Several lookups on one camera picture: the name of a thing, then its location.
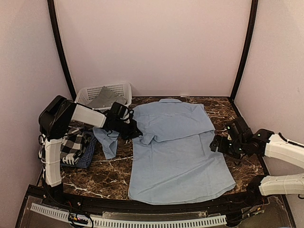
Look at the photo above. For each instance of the black white plaid folded shirt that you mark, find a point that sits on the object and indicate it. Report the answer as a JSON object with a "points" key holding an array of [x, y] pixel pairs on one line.
{"points": [[73, 146]]}

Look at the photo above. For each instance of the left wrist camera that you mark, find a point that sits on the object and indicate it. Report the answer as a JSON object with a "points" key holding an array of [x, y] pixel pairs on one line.
{"points": [[128, 116]]}

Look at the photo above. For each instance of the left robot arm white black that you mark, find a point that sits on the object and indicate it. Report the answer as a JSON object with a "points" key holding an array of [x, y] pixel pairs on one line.
{"points": [[54, 122]]}

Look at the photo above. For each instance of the grey shirt in basket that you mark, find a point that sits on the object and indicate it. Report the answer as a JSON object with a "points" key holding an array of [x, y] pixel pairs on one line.
{"points": [[106, 98]]}

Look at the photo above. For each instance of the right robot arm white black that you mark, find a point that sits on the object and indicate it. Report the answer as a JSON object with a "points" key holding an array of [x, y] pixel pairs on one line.
{"points": [[242, 141]]}

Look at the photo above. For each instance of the blue checked folded shirt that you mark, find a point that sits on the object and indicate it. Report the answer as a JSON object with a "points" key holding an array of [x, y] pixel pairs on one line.
{"points": [[86, 159]]}

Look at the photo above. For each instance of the black frame post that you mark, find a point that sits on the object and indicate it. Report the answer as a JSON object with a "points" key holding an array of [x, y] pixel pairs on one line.
{"points": [[245, 51], [60, 49]]}

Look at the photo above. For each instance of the white plastic mesh basket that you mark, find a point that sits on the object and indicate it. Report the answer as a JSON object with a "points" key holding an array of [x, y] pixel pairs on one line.
{"points": [[86, 95]]}

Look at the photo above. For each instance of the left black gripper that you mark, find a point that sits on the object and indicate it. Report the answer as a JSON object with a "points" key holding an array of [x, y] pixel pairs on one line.
{"points": [[133, 131]]}

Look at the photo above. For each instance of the white slotted cable duct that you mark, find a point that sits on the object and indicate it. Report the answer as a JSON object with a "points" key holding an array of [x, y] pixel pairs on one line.
{"points": [[125, 220]]}

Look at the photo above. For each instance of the right black frame post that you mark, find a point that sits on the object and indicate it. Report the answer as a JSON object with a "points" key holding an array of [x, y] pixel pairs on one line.
{"points": [[245, 51]]}

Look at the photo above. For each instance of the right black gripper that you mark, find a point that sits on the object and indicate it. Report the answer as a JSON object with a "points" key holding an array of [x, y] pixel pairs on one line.
{"points": [[222, 147]]}

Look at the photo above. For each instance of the light blue long sleeve shirt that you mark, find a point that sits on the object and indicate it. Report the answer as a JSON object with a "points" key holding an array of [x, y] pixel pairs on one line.
{"points": [[172, 160]]}

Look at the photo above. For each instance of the left black frame post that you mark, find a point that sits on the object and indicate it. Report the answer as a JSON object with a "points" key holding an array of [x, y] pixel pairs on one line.
{"points": [[60, 49]]}

